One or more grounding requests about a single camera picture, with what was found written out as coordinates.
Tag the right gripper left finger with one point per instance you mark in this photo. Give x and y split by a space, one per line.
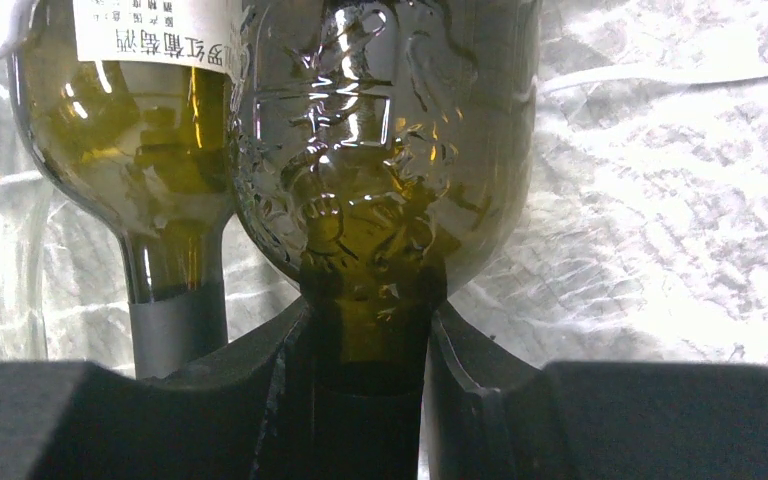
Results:
241 412

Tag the white wire wine rack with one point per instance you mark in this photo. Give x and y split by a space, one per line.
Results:
622 73

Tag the dark green wine bottle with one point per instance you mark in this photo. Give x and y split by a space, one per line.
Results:
125 104

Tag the wine bottle with cream label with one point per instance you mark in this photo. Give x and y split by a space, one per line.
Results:
384 158

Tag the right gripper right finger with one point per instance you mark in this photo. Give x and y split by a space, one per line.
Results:
490 415

